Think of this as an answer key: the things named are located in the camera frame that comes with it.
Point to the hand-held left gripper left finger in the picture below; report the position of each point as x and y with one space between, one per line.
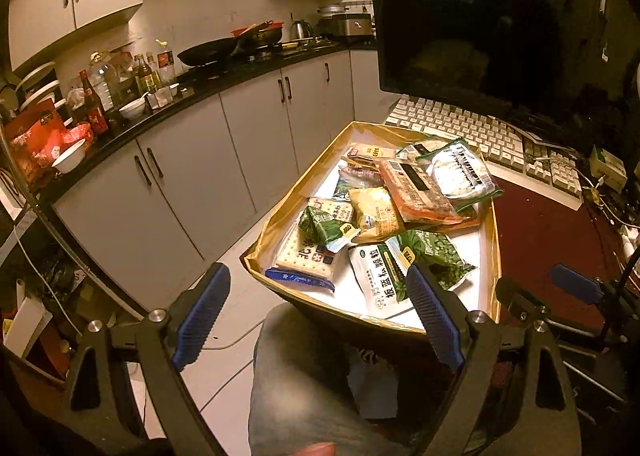
202 316

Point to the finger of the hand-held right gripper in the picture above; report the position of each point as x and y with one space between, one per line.
520 301
577 283

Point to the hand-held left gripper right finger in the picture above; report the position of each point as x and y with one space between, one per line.
435 316

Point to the large green pea packet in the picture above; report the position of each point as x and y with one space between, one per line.
440 256

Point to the yellow cardboard box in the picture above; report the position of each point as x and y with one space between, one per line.
467 256

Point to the white green granule packet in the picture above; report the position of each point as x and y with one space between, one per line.
375 281

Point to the blue-edged soda cracker packet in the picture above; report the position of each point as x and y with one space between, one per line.
300 256

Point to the yellow biscuit packet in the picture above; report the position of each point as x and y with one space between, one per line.
375 211

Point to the orange biscuit packet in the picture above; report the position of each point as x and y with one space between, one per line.
415 191

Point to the small green pea packet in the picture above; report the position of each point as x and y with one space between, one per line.
325 231

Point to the clear bag of round biscuits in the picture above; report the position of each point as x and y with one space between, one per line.
465 171

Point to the green snack packet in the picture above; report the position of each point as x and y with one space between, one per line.
344 188

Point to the brown biscuit packet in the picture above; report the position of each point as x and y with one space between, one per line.
360 173

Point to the white green-trimmed snack packet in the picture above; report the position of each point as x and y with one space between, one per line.
420 148

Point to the beige cracker packet red label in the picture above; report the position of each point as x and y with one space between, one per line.
370 152

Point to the white plastic bag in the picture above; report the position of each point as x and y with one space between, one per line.
372 386

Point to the person's grey trouser leg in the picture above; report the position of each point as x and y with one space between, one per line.
300 376

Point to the green and white carton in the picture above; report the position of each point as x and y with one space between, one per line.
607 163

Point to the grey kitchen base cabinets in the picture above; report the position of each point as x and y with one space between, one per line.
200 161

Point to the white cardboard piece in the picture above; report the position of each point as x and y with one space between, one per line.
27 326

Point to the white computer keyboard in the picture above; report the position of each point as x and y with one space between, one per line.
450 128

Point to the white bowl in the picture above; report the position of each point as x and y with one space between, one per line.
132 110
70 158

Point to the red snack bags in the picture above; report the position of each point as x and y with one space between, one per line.
35 136

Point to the row of condiment bottles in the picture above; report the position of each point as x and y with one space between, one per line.
145 73

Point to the black wok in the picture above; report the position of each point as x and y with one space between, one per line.
207 53

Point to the red cooking pan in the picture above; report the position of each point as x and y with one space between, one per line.
262 36

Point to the black computer monitor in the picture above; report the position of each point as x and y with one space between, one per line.
450 11

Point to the steel kettle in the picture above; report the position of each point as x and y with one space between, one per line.
301 30

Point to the steel pot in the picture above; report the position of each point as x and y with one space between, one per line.
332 11

